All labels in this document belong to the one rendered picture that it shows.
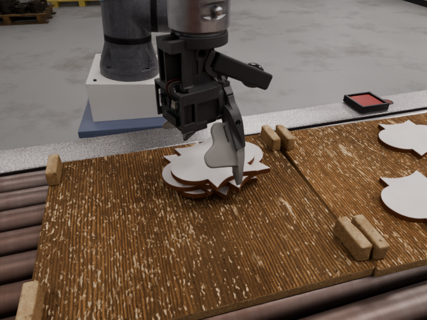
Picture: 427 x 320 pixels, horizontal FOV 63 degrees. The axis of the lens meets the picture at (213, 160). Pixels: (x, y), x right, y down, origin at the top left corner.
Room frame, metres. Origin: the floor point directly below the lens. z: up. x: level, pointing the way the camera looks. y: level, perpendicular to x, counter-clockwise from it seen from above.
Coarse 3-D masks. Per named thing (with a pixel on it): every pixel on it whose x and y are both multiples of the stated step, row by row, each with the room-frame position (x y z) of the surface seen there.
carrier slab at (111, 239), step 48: (192, 144) 0.58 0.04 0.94; (48, 192) 0.43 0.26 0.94; (96, 192) 0.43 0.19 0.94; (144, 192) 0.43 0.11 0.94; (240, 192) 0.43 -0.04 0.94; (288, 192) 0.43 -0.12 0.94; (48, 240) 0.33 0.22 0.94; (96, 240) 0.33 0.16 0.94; (144, 240) 0.33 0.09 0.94; (192, 240) 0.33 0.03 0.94; (240, 240) 0.33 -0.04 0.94; (288, 240) 0.33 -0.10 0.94; (336, 240) 0.33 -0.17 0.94; (48, 288) 0.26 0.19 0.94; (96, 288) 0.26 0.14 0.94; (144, 288) 0.26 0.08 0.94; (192, 288) 0.26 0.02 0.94; (240, 288) 0.26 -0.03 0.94; (288, 288) 0.26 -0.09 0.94
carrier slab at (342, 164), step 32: (320, 128) 0.64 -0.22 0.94; (352, 128) 0.64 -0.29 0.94; (288, 160) 0.54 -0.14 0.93; (320, 160) 0.52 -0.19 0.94; (352, 160) 0.52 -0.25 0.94; (384, 160) 0.52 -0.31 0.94; (416, 160) 0.52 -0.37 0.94; (320, 192) 0.43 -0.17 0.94; (352, 192) 0.43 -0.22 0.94; (384, 224) 0.36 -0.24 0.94; (416, 224) 0.36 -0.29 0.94; (416, 256) 0.30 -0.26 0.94
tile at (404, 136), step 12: (408, 120) 0.66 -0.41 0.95; (384, 132) 0.61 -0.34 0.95; (396, 132) 0.61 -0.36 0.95; (408, 132) 0.61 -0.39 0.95; (420, 132) 0.61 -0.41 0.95; (384, 144) 0.57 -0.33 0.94; (396, 144) 0.56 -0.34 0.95; (408, 144) 0.56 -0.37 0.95; (420, 144) 0.56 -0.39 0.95; (420, 156) 0.53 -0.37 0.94
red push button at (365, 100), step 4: (356, 96) 0.82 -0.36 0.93; (360, 96) 0.82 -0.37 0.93; (364, 96) 0.82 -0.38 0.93; (368, 96) 0.82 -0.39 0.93; (356, 100) 0.80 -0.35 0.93; (360, 100) 0.80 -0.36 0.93; (364, 100) 0.80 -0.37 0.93; (368, 100) 0.80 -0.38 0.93; (372, 100) 0.80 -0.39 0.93; (376, 100) 0.80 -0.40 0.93; (364, 104) 0.77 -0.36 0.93; (368, 104) 0.77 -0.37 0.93; (372, 104) 0.77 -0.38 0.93
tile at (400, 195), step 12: (384, 180) 0.45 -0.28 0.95; (396, 180) 0.45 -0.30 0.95; (408, 180) 0.45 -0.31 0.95; (420, 180) 0.45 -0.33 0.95; (384, 192) 0.42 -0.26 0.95; (396, 192) 0.42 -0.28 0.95; (408, 192) 0.42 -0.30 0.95; (420, 192) 0.42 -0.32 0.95; (384, 204) 0.40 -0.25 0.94; (396, 204) 0.39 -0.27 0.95; (408, 204) 0.39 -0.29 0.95; (420, 204) 0.39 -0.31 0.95; (396, 216) 0.38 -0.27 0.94; (408, 216) 0.37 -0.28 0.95; (420, 216) 0.37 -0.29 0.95
